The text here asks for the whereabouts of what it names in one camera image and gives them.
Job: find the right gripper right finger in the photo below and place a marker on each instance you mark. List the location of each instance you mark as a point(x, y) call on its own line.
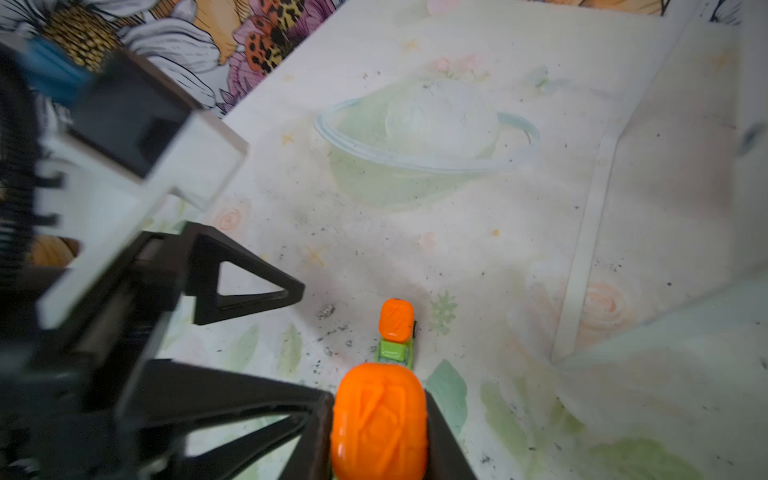
point(445, 459)

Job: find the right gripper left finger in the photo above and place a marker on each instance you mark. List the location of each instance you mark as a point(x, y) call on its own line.
point(310, 459)

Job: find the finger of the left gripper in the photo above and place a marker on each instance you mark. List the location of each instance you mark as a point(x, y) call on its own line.
point(228, 281)

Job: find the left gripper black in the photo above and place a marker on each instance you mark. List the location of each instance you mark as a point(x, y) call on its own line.
point(93, 400)

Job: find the orange green toy truck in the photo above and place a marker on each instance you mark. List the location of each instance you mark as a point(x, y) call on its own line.
point(396, 328)
point(379, 428)

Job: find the two-tier bamboo shelf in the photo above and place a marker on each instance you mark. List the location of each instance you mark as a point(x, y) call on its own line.
point(673, 237)

